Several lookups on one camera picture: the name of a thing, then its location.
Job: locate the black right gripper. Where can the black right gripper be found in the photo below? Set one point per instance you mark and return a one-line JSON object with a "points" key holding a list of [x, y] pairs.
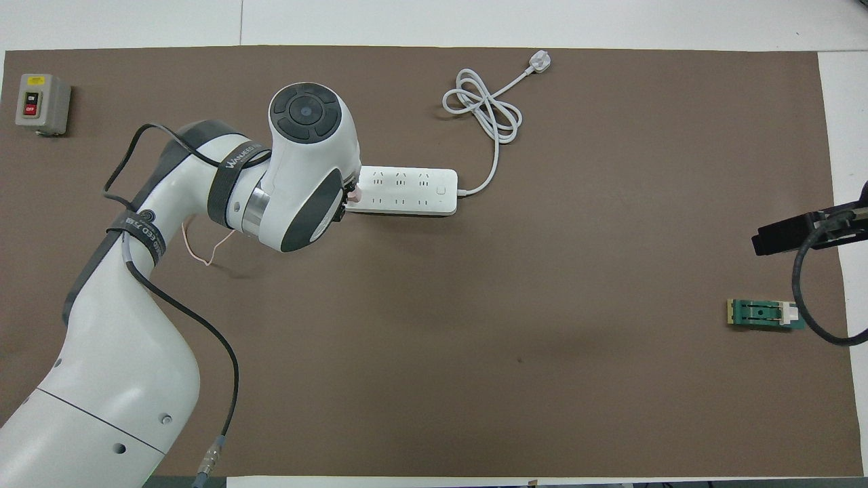
{"points": [[856, 210]]}

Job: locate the pink charger adapter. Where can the pink charger adapter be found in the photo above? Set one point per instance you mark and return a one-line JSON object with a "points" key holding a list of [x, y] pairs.
{"points": [[354, 196]]}

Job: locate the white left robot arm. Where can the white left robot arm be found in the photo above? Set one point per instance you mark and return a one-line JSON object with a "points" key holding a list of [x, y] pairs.
{"points": [[122, 366]]}

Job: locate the white power strip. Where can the white power strip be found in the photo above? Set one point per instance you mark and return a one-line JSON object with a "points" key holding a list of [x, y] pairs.
{"points": [[407, 191]]}

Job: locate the brown table mat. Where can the brown table mat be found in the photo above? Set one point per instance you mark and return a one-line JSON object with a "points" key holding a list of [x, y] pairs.
{"points": [[475, 339]]}

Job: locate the green knife switch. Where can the green knife switch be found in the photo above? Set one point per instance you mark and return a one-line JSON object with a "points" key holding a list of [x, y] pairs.
{"points": [[765, 314]]}

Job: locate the grey push-button switch box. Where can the grey push-button switch box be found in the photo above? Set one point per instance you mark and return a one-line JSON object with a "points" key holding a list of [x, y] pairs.
{"points": [[42, 103]]}

